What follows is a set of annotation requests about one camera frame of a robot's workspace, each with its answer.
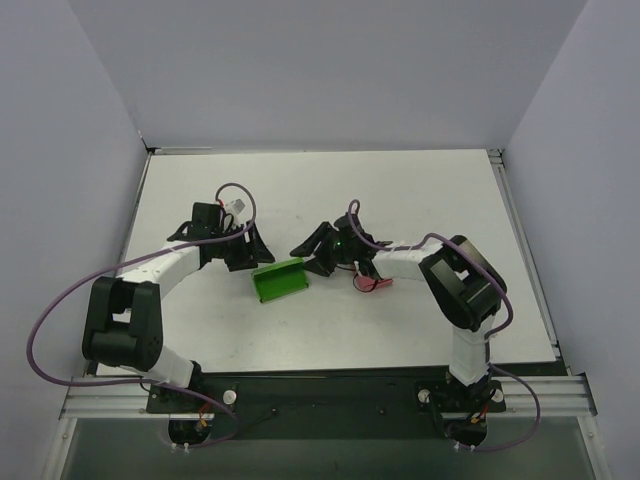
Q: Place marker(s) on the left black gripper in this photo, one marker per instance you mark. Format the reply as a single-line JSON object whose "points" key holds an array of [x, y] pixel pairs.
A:
{"points": [[245, 248]]}

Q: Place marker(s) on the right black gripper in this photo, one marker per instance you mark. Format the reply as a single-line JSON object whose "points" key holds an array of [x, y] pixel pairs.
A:
{"points": [[325, 249]]}

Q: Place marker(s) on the green paper box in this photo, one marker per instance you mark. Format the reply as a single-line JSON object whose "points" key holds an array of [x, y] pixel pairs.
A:
{"points": [[280, 279]]}

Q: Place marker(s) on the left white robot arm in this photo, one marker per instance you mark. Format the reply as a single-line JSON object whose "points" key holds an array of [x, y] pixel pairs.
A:
{"points": [[124, 326]]}

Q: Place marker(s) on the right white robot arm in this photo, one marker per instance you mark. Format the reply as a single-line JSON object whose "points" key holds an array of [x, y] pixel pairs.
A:
{"points": [[465, 286]]}

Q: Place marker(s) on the pink paper box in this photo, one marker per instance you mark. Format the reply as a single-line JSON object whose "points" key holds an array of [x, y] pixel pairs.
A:
{"points": [[367, 285]]}

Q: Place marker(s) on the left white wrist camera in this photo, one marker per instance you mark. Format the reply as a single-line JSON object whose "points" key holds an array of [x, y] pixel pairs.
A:
{"points": [[234, 207]]}

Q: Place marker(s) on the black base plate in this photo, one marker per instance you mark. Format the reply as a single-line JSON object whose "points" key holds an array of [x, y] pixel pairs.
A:
{"points": [[397, 403]]}

